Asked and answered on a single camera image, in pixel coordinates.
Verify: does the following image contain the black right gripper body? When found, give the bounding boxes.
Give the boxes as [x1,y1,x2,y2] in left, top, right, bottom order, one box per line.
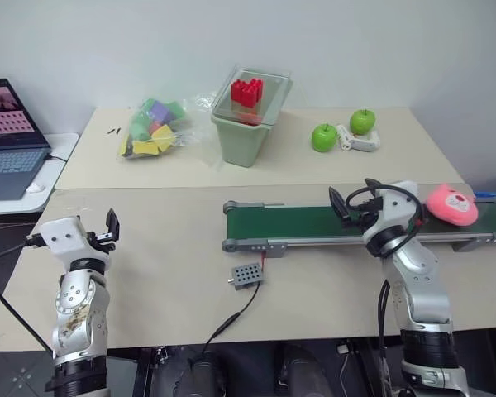
[340,197,384,229]

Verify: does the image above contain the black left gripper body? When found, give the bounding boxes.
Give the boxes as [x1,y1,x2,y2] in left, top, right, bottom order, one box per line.
[87,230,117,254]

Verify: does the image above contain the green conveyor belt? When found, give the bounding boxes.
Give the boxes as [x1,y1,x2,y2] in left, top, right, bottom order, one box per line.
[221,195,496,260]

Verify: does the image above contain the white plastic gadget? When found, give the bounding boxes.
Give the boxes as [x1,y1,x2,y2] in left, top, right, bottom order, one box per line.
[335,123,382,152]

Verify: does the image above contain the green apple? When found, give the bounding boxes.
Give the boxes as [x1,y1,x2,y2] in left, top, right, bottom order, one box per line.
[311,122,339,154]
[349,108,376,136]

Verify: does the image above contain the pink plush toy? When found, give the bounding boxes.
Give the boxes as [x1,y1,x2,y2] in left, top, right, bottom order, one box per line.
[426,183,479,227]

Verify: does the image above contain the white side table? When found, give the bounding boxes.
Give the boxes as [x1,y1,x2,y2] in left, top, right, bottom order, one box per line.
[0,132,82,217]

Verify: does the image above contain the bag of colourful foam blocks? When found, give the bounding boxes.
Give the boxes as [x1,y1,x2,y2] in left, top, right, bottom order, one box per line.
[117,96,200,161]

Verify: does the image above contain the green plastic bin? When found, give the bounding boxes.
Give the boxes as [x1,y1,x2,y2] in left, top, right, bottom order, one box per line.
[210,108,274,169]

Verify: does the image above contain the dark laptop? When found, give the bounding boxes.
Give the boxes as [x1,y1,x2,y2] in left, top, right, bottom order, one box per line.
[0,78,53,203]

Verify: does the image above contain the grey perforated control box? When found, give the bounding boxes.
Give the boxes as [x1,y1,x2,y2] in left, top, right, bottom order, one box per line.
[227,261,266,291]

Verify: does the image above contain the red toy blocks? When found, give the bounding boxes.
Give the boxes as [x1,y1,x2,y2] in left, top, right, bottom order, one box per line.
[230,78,266,108]

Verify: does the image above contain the dark rounded shape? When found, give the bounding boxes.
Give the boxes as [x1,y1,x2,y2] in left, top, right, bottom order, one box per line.
[169,346,233,397]
[274,342,336,397]

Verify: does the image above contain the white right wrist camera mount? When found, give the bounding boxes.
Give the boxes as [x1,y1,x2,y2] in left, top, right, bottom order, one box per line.
[374,179,421,233]

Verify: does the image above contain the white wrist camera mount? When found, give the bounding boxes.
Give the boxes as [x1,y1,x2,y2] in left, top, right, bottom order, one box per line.
[374,179,421,233]
[39,216,111,261]

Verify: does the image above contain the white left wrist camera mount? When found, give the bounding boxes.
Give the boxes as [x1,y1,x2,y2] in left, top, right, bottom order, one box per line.
[39,216,111,261]

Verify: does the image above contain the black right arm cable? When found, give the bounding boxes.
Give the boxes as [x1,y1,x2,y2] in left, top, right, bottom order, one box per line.
[346,183,423,242]

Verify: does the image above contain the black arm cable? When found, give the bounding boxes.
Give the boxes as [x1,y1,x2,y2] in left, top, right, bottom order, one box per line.
[346,183,423,242]
[0,233,54,357]

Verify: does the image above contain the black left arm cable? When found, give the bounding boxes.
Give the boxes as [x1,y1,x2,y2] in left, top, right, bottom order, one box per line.
[0,233,54,357]

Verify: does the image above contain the black control box cable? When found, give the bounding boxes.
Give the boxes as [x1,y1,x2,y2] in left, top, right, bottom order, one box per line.
[201,280,264,353]

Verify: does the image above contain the thin white cable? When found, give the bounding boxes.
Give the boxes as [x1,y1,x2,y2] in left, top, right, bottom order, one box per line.
[337,342,357,390]

